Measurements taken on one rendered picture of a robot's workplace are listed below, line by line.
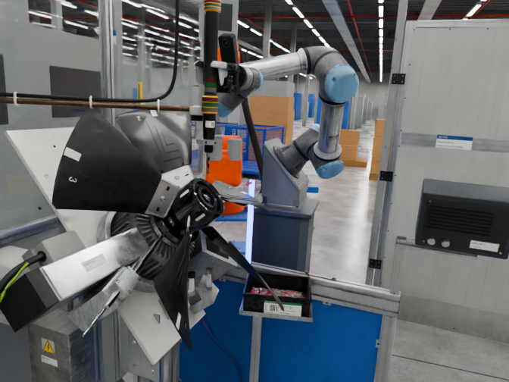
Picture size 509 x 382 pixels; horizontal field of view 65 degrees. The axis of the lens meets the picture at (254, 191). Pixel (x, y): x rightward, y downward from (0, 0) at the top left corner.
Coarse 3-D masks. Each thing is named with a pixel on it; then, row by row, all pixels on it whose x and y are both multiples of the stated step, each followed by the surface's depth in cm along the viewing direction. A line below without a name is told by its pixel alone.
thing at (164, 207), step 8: (160, 184) 97; (168, 184) 98; (160, 192) 97; (168, 192) 99; (176, 192) 100; (152, 200) 96; (160, 200) 98; (168, 200) 100; (152, 208) 97; (160, 208) 99; (168, 208) 100; (160, 216) 99
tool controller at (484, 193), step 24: (432, 192) 119; (456, 192) 119; (480, 192) 118; (504, 192) 117; (432, 216) 121; (456, 216) 118; (480, 216) 116; (504, 216) 113; (432, 240) 122; (456, 240) 122; (480, 240) 119; (504, 240) 116
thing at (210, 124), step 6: (204, 114) 107; (210, 114) 107; (204, 120) 108; (210, 120) 107; (204, 126) 108; (210, 126) 107; (204, 132) 108; (210, 132) 108; (204, 138) 109; (210, 138) 108; (210, 150) 109
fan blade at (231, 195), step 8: (216, 184) 135; (224, 184) 137; (224, 192) 127; (232, 192) 130; (240, 192) 134; (224, 200) 115; (232, 200) 117; (240, 200) 121; (248, 200) 126; (256, 200) 133; (264, 208) 128
